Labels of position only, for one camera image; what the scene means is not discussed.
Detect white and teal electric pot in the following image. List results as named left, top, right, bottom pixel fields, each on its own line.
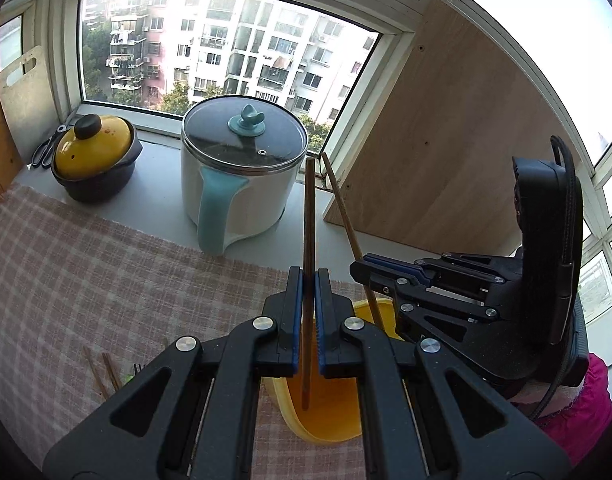
left=182, top=140, right=307, bottom=256

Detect light wooden board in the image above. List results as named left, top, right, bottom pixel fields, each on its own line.
left=323, top=0, right=596, bottom=257

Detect brown wooden chopstick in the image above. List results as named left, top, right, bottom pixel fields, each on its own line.
left=321, top=151, right=389, bottom=333
left=301, top=157, right=317, bottom=410
left=82, top=345, right=109, bottom=402
left=102, top=352, right=123, bottom=394

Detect black casserole pot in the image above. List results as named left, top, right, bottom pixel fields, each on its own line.
left=52, top=135, right=143, bottom=205

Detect white cutting board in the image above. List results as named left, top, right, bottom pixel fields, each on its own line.
left=0, top=45, right=62, bottom=163

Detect white framed side window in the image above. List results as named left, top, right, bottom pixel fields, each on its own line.
left=456, top=0, right=612, bottom=333

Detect green handled fork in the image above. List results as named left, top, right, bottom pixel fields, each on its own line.
left=122, top=362, right=147, bottom=387

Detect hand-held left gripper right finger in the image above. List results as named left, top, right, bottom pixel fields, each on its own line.
left=313, top=267, right=572, bottom=480

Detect yellow casserole lid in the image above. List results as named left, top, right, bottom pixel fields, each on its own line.
left=54, top=114, right=135, bottom=180

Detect black handled scissors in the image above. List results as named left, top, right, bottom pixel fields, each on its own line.
left=30, top=123, right=72, bottom=169

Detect glass lid with teal knob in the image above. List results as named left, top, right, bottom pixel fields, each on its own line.
left=181, top=95, right=309, bottom=177

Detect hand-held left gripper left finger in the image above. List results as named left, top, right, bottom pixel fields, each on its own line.
left=43, top=266, right=307, bottom=480

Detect person's right forearm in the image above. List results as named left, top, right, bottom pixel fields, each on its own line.
left=508, top=352, right=612, bottom=467

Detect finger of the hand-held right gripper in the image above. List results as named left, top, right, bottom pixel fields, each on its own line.
left=362, top=254, right=521, bottom=287
left=349, top=259, right=503, bottom=322

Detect yellow plastic cup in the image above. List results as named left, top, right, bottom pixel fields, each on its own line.
left=263, top=297, right=407, bottom=443

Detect pink checkered cloth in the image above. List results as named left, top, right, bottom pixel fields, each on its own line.
left=0, top=182, right=401, bottom=480

